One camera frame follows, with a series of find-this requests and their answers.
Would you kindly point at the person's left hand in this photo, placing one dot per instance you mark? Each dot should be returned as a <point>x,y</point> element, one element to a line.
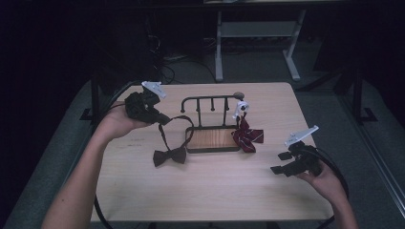
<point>116,124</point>

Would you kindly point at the dark brown bow tie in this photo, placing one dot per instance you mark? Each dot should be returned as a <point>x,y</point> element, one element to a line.
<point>173,156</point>

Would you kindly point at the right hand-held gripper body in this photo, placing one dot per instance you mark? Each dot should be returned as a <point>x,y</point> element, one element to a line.
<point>307,160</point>

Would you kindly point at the dark round table grommet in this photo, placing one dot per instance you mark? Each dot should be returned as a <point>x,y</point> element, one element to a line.
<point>238,94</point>

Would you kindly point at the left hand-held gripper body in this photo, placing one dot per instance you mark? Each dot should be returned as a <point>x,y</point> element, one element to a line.
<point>140,106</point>

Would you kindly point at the black hook rack wooden tray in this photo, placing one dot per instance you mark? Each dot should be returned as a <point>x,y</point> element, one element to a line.
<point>210,138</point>

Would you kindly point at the person's right hand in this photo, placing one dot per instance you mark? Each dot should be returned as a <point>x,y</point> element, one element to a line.
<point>328,184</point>

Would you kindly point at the red striped bow tie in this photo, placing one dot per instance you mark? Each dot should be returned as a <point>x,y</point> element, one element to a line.
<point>245,136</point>

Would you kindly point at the grey metal desk frame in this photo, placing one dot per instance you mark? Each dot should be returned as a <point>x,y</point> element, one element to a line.
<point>254,29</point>

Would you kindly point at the black metal stand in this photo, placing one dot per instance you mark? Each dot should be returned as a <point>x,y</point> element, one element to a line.
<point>357,95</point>
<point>94,92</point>

